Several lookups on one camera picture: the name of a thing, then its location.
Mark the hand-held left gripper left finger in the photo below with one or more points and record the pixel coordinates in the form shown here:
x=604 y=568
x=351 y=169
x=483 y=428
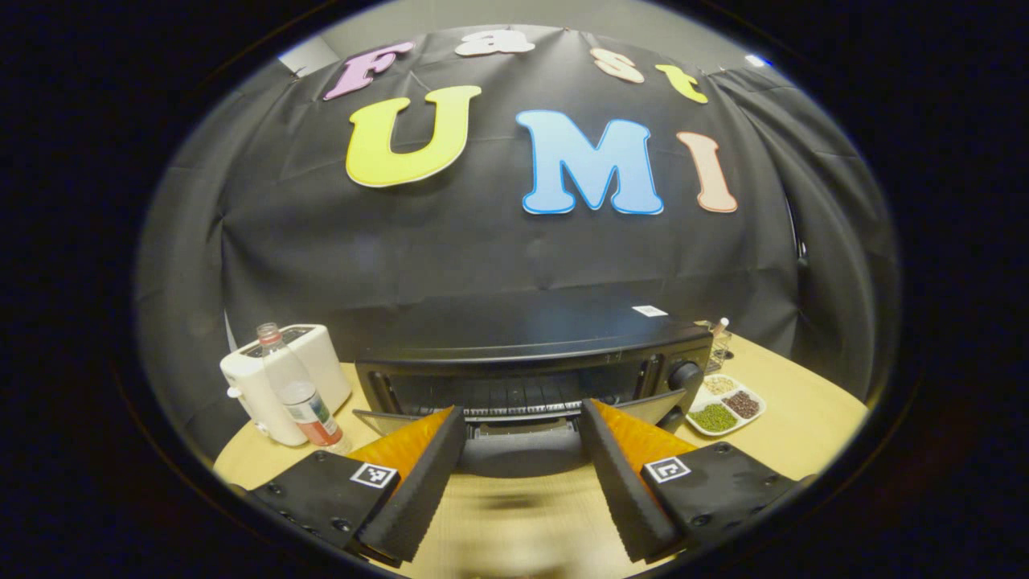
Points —
x=418 y=498

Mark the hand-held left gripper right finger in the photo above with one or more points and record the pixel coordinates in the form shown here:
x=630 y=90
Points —
x=623 y=498

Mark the black electric oven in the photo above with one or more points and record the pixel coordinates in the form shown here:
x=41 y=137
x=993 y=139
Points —
x=522 y=334

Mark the white divided plate of beans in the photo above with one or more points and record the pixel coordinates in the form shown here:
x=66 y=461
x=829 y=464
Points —
x=723 y=406

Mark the clear bottle with red label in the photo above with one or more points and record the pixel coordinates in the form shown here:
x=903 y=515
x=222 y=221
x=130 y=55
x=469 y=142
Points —
x=299 y=394

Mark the white toaster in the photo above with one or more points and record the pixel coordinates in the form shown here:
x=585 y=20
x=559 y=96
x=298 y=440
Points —
x=321 y=362

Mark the black backdrop cloth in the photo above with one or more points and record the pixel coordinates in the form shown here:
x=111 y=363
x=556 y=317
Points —
x=482 y=249

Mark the small ceiling light panel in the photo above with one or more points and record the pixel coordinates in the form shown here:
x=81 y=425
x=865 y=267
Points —
x=756 y=60

